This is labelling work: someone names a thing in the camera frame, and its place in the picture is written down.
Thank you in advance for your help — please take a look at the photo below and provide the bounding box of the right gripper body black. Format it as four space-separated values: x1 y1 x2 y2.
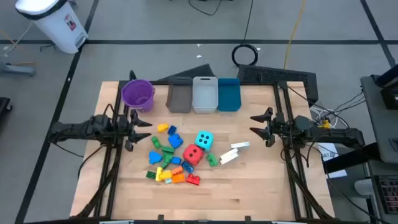
266 107 285 147

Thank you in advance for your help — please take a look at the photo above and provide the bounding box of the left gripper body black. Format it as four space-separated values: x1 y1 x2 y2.
119 108 139 152

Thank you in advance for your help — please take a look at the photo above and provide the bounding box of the large blue two-stud block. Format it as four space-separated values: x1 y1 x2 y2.
168 133 184 149

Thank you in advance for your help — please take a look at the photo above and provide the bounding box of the red foam die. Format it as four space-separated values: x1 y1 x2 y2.
182 144 205 167

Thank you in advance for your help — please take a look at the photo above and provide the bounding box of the blue long hollow brick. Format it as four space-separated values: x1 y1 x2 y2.
181 161 195 174

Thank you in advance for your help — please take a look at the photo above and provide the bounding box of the cyan foam die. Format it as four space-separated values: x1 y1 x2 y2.
195 130 215 152

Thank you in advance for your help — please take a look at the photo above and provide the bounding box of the green two-stud block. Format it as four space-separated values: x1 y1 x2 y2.
206 152 219 167

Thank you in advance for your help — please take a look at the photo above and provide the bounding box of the red two-stud block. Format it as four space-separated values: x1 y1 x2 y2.
186 174 201 186

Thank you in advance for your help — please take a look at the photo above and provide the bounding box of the purple monster-face bucket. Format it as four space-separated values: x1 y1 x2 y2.
121 78 155 113

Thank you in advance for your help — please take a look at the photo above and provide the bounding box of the teal blue storage bin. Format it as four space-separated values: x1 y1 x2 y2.
217 77 243 113

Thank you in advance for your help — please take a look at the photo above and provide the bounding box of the black perforated panel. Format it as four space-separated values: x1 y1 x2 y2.
236 64 319 105

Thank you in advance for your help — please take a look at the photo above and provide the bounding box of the dark grey storage bin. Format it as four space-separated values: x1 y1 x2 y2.
165 76 193 114

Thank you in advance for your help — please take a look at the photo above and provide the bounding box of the white paper sheet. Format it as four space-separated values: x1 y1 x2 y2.
317 141 340 162
325 169 348 180

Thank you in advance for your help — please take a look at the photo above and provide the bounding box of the white storage bin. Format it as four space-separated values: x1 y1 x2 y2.
192 76 219 114

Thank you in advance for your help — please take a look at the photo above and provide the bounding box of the black desk beam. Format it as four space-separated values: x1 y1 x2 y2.
323 142 382 174

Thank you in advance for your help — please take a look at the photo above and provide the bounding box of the grey side desk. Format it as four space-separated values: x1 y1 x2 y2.
360 74 398 165

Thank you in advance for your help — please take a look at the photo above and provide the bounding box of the white paper roll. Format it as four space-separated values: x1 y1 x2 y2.
354 179 374 196

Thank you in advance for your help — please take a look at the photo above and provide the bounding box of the black desk equipment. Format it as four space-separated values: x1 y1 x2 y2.
374 63 398 110

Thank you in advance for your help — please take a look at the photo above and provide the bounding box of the grey stand base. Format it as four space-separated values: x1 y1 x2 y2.
0 60 37 78

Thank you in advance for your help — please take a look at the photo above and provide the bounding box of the white pedal trash can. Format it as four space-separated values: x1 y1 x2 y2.
14 0 89 54

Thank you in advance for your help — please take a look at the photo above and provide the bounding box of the black keyboard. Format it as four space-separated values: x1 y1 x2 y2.
374 174 398 215

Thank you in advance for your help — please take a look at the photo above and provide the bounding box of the black metal table frame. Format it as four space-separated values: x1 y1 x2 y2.
74 79 335 224

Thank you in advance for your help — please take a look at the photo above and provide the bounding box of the white cable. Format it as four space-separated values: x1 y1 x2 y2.
309 105 351 129

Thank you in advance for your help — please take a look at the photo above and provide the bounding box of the black coiled cable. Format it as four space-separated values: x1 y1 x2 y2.
231 0 259 67

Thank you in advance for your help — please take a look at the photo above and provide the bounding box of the yellow cable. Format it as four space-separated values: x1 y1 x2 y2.
283 0 307 70

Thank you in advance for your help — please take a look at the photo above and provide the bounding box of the black floor cable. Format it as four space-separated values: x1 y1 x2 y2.
188 0 223 16

